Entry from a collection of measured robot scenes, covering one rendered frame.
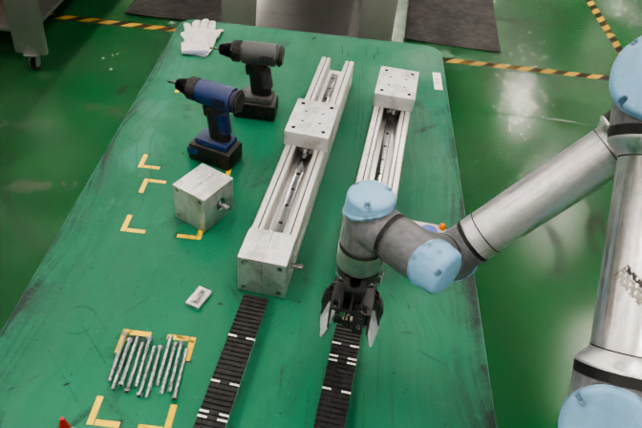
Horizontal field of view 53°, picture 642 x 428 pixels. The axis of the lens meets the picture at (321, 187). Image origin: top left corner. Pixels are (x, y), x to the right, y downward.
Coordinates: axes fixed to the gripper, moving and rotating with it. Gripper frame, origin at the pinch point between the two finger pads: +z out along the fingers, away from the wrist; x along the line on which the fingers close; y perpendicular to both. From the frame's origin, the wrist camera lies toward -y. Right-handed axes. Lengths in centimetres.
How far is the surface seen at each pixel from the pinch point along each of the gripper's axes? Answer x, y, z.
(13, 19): -193, -192, 54
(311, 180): -14.9, -38.4, -3.0
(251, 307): -19.2, -2.8, 2.3
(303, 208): -14.7, -28.1, -3.0
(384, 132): -1, -68, 0
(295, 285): -12.7, -13.5, 5.5
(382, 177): 0.9, -48.1, -0.1
